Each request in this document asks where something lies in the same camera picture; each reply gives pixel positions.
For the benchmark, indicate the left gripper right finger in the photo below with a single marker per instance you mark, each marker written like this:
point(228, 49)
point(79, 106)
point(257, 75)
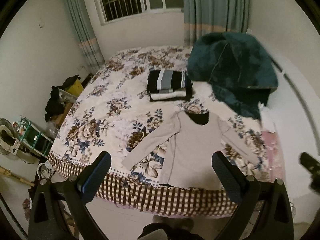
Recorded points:
point(274, 220)

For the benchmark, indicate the wooden stick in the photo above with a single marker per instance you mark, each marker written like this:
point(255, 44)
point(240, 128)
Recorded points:
point(7, 173)

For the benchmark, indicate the dark green plush blanket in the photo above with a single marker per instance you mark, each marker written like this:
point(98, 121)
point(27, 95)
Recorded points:
point(237, 67)

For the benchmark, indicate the white pillow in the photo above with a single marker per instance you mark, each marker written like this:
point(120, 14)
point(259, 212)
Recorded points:
point(266, 119)

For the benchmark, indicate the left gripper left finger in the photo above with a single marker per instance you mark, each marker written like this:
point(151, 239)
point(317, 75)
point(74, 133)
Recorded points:
point(47, 220)

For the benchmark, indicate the black folded garment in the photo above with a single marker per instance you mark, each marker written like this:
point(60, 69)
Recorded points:
point(188, 89)

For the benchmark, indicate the green metal rack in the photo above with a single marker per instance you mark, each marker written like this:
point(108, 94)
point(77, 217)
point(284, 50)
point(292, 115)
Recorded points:
point(32, 137)

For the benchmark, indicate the black clothes pile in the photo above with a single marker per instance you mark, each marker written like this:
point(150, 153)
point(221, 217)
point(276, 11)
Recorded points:
point(59, 97)

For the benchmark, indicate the white folded garment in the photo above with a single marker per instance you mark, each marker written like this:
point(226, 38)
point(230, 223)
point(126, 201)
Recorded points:
point(164, 96)

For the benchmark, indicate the right blue-grey curtain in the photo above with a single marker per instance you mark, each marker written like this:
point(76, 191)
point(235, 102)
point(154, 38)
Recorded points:
point(202, 17)

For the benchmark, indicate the blue-grey curtain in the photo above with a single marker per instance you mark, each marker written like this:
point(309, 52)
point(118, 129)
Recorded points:
point(202, 17)
point(79, 19)

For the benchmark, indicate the left blue-grey curtain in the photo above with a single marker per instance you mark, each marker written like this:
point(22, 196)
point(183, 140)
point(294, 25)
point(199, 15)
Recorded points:
point(79, 19)

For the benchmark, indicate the yellow cardboard box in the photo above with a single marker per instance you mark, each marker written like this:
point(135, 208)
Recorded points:
point(75, 89)

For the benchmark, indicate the white bed headboard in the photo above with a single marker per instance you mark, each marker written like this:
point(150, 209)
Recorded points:
point(295, 108)

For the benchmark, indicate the pink floral bed sheet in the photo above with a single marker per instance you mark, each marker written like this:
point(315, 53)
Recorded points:
point(275, 155)

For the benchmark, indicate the beige long sleeve shirt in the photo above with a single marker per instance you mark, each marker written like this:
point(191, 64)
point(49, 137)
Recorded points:
point(188, 158)

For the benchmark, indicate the striped black grey folded sweater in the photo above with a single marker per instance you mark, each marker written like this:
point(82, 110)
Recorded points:
point(167, 79)

